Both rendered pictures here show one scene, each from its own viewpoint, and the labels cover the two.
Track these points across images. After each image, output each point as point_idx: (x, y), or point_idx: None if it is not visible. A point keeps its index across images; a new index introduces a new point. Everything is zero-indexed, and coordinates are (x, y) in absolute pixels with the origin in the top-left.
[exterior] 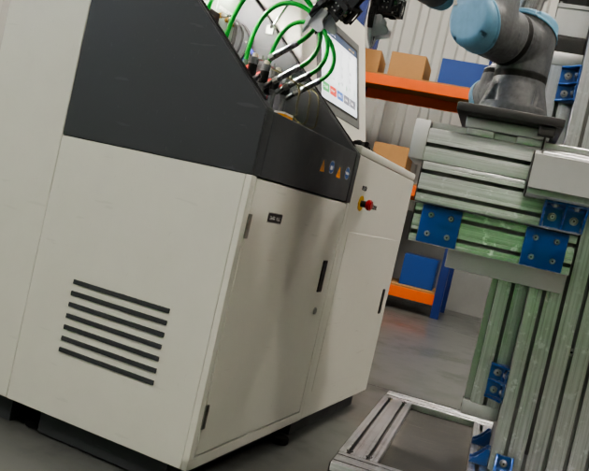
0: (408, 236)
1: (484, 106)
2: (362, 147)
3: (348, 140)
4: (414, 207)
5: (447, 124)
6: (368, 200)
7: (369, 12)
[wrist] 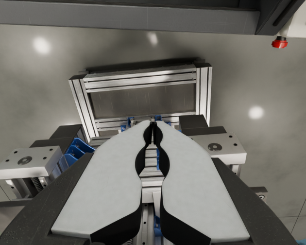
0: (59, 126)
1: None
2: (285, 35)
3: (271, 11)
4: (50, 136)
5: (10, 188)
6: (279, 43)
7: (15, 228)
